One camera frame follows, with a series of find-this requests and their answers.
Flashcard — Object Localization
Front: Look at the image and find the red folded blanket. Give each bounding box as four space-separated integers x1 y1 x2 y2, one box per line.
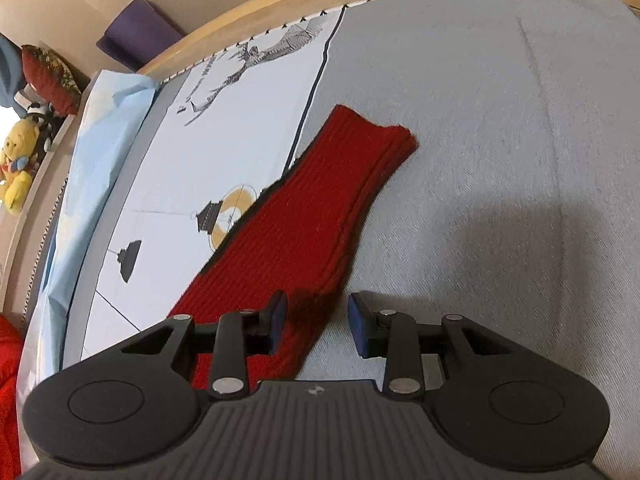
0 312 27 480

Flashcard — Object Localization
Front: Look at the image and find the dark red cushion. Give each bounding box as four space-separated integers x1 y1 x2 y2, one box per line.
20 43 84 116

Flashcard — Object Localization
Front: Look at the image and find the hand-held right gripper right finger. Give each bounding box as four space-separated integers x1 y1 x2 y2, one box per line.
348 291 503 403

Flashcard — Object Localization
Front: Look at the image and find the blue curtain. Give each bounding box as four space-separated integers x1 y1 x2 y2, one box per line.
0 34 24 109

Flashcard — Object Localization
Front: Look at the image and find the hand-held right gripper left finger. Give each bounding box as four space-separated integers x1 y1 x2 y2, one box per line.
119 291 289 402

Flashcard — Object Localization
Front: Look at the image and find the dark red knit sweater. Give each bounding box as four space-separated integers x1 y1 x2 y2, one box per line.
170 104 419 394

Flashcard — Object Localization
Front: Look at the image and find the yellow bear plush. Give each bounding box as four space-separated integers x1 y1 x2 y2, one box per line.
0 118 42 216

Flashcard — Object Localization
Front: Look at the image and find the light blue bed sheet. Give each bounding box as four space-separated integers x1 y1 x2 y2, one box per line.
17 68 162 411

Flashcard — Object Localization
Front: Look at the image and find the black and white plush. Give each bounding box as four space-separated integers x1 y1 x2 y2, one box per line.
22 99 57 154

